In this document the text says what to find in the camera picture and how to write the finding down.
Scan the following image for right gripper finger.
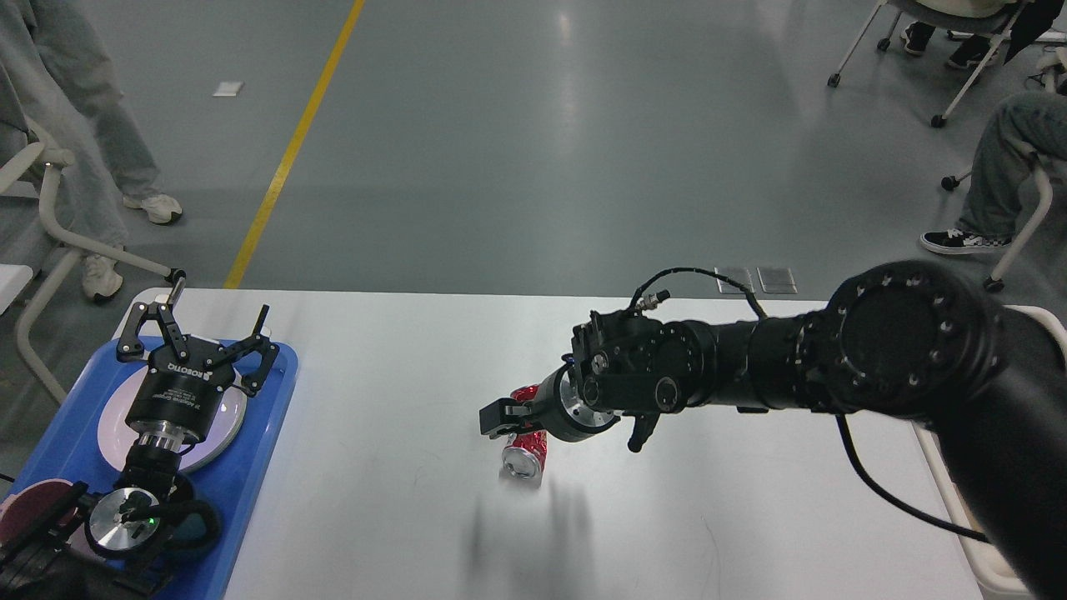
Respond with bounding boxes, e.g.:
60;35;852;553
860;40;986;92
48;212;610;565
626;412;662;453
478;398;544;439

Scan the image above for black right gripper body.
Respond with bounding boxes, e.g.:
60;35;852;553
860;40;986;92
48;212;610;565
534;312;718;442

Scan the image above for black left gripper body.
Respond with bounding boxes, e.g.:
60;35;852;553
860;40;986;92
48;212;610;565
125;335;237;444

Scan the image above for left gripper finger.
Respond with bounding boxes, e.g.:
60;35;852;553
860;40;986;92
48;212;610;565
116;277;191;363
208;304;281;396

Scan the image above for crushed red soda can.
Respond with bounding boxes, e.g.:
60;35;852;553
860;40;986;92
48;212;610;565
501;429;548;481

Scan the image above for pink plate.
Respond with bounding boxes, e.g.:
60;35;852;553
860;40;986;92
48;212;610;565
96;366;248;471

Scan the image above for pink mug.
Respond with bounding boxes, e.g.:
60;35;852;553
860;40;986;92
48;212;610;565
1;478;87;558

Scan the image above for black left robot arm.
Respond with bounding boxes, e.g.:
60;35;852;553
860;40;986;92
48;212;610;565
3;283;298;599

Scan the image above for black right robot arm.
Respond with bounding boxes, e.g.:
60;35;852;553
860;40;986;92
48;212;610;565
479;260;1066;599

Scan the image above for green plate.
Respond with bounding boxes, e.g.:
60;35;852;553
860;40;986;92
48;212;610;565
179;422;243;474

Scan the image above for blue plastic tray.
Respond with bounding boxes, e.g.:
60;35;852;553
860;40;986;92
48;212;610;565
10;340;298;599

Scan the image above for dark blue mug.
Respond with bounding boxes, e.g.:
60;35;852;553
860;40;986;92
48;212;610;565
156;498;222;565

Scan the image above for grey office chair left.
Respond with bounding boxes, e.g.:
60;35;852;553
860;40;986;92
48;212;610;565
3;117;186;405

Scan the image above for white side table corner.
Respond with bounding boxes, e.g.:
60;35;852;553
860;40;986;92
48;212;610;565
0;263;34;314

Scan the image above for metal floor socket plates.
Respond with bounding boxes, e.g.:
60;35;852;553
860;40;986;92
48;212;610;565
714;267;798;295

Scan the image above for white chair base far right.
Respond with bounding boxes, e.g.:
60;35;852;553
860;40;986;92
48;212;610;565
983;153;1054;293

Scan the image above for beige plastic bin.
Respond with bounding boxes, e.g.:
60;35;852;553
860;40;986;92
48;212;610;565
912;305;1066;599

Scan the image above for person in blue jeans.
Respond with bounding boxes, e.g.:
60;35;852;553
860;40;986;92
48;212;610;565
919;91;1066;255

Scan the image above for white chair right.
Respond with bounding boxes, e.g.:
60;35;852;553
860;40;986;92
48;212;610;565
827;0;1034;128

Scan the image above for person in black seated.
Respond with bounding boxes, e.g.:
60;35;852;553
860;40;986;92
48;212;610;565
899;0;1067;72

